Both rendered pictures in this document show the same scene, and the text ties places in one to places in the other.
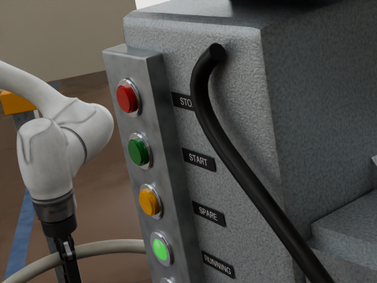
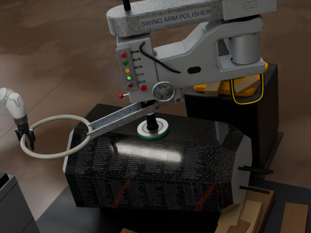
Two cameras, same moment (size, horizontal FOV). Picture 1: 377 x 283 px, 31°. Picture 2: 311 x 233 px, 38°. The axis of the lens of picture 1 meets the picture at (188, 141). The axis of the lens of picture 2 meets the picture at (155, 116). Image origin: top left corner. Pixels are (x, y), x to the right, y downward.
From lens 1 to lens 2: 237 cm
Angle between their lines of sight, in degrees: 51
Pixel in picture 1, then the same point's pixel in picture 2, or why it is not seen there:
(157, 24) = (127, 42)
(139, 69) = (127, 49)
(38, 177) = (22, 109)
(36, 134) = (18, 97)
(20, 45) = not seen: outside the picture
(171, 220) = (132, 71)
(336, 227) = (158, 58)
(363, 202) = (156, 56)
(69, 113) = (9, 91)
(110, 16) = not seen: outside the picture
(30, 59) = not seen: outside the picture
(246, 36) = (147, 39)
